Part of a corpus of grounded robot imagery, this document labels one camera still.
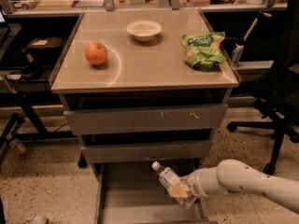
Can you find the middle grey drawer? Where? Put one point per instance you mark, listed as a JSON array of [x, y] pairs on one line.
[[145, 151]]

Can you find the orange fruit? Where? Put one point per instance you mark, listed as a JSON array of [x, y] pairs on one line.
[[96, 53]]

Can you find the top grey drawer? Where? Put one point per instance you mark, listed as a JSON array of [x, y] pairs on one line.
[[145, 119]]

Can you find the black bag on shelf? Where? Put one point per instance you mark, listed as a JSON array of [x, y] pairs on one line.
[[46, 49]]

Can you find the grey drawer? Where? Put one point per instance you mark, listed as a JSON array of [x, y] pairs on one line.
[[130, 193], [145, 151], [145, 119]]

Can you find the blue plastic water bottle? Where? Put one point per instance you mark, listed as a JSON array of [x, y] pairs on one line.
[[169, 178]]

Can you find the bottom grey drawer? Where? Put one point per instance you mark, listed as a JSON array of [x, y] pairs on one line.
[[130, 193]]

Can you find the black desk stand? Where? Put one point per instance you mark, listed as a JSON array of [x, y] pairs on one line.
[[10, 133]]

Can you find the white handheld tool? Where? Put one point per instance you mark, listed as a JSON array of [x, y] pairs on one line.
[[239, 45]]

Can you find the green chip bag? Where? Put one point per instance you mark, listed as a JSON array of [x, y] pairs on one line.
[[202, 51]]

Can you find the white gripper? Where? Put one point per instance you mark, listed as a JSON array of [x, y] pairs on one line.
[[192, 183]]

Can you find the small bottle on floor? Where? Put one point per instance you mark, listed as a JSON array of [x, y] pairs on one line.
[[16, 144]]

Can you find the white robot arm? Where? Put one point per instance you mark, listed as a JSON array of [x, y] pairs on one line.
[[234, 177]]

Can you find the white bowl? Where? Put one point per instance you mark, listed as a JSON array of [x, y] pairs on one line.
[[144, 30]]

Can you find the black office chair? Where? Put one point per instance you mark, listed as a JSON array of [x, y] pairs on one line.
[[277, 92]]

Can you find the grey drawer cabinet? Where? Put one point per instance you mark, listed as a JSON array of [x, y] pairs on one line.
[[139, 74]]

